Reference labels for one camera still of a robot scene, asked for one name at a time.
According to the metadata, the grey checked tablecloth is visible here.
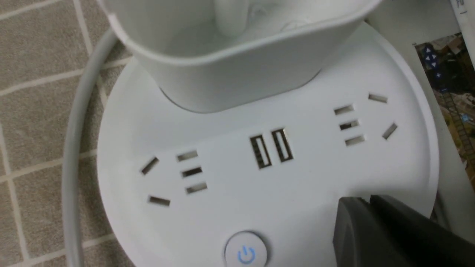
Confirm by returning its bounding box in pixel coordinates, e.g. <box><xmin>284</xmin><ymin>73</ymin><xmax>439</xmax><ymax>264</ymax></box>
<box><xmin>0</xmin><ymin>0</ymin><xmax>136</xmax><ymax>267</ymax></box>

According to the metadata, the white magazine under book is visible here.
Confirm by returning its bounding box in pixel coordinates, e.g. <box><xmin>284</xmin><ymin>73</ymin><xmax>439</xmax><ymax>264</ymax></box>
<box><xmin>368</xmin><ymin>0</ymin><xmax>474</xmax><ymax>242</ymax></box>

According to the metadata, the white lamp power cable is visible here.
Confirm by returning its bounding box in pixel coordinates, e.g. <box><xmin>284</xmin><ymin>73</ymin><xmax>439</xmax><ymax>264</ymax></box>
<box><xmin>61</xmin><ymin>27</ymin><xmax>119</xmax><ymax>267</ymax></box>

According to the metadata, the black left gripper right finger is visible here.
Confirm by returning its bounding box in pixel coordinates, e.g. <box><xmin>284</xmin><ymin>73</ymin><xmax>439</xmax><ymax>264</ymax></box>
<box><xmin>370</xmin><ymin>195</ymin><xmax>475</xmax><ymax>267</ymax></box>

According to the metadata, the white desk lamp with sockets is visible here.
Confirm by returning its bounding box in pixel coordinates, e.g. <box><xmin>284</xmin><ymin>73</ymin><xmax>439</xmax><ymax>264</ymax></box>
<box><xmin>97</xmin><ymin>0</ymin><xmax>440</xmax><ymax>267</ymax></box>

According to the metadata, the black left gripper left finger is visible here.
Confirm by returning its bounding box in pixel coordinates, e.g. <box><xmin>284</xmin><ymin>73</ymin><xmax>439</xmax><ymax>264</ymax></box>
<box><xmin>333</xmin><ymin>197</ymin><xmax>405</xmax><ymax>267</ymax></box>

